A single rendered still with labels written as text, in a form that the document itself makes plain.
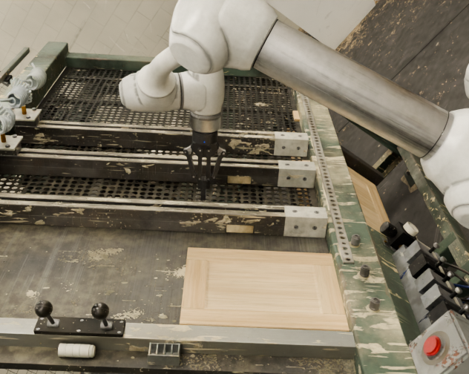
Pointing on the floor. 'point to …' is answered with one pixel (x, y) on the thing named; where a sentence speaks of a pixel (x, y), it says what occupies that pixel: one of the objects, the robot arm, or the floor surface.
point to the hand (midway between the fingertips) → (203, 188)
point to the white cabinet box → (325, 16)
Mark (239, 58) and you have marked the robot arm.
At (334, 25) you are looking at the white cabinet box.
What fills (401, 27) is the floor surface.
